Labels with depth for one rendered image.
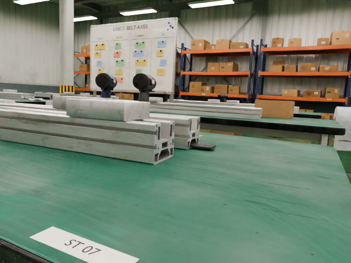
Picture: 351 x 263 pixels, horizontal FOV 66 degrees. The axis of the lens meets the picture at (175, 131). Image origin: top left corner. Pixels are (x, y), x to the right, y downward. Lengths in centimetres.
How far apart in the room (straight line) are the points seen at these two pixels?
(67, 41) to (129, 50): 528
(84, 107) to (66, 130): 8
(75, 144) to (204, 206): 39
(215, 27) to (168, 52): 826
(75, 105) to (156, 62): 325
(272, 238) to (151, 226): 13
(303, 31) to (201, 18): 400
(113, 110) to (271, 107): 204
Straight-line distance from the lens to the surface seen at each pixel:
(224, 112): 214
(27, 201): 40
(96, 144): 64
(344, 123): 401
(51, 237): 31
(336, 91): 1003
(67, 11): 945
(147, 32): 403
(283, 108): 249
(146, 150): 56
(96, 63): 453
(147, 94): 103
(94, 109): 62
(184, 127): 73
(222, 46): 1062
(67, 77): 916
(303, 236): 34
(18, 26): 1460
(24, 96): 423
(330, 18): 1130
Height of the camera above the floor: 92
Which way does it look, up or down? 7 degrees down
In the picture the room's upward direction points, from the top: 3 degrees clockwise
